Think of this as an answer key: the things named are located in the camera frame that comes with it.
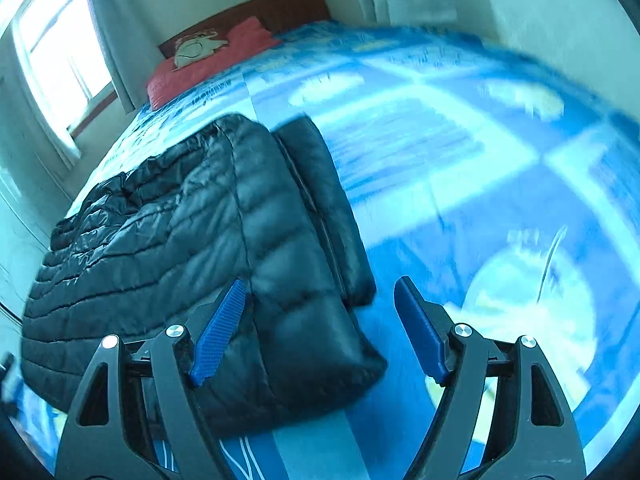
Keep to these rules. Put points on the wooden headboard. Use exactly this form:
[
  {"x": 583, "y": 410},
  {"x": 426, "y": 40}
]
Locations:
[{"x": 290, "y": 7}]

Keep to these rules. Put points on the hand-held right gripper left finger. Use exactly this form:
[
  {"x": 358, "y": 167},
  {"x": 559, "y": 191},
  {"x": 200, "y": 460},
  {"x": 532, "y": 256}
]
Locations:
[{"x": 220, "y": 332}]

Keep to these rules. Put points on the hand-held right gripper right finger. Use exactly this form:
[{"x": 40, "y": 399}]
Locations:
[{"x": 422, "y": 332}]

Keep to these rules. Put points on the black puffer jacket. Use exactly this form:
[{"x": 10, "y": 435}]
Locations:
[{"x": 175, "y": 240}]

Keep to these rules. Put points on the cream patterned cushion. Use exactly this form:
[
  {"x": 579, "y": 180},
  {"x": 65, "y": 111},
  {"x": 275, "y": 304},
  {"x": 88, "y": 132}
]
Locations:
[{"x": 197, "y": 50}]

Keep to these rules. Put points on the red pillow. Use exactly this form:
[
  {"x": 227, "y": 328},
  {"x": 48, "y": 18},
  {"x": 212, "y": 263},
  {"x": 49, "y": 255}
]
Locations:
[{"x": 245, "y": 45}]

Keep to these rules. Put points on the window with white frame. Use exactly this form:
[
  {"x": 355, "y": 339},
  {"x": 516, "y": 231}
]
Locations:
[{"x": 60, "y": 45}]

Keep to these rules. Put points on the wardrobe with circle pattern doors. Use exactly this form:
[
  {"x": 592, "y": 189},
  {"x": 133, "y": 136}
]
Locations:
[{"x": 20, "y": 240}]

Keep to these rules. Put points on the bed with blue patterned sheet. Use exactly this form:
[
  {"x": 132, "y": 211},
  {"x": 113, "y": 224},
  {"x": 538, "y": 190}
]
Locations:
[{"x": 425, "y": 160}]

